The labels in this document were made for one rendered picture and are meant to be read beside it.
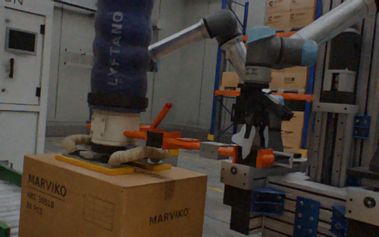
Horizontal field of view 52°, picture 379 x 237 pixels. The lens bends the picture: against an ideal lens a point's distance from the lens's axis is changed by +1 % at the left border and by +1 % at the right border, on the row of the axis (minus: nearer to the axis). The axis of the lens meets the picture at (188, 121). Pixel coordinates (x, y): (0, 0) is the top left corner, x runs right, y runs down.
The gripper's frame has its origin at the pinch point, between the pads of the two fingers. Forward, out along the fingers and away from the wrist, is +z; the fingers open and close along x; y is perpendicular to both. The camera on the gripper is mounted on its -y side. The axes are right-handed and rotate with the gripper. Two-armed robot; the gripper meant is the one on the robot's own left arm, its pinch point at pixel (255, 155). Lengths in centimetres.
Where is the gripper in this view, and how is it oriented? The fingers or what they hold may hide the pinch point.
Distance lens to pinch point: 109.6
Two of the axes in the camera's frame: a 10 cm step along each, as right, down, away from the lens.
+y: -7.6, -1.0, 6.4
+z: -0.9, 9.9, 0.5
